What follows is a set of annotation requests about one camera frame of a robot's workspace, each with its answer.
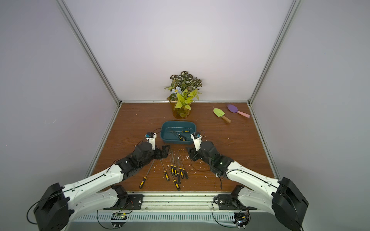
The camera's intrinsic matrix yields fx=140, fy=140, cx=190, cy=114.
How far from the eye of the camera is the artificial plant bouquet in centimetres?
94

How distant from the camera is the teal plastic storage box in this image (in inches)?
39.0

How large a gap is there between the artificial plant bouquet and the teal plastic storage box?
0.17 meters
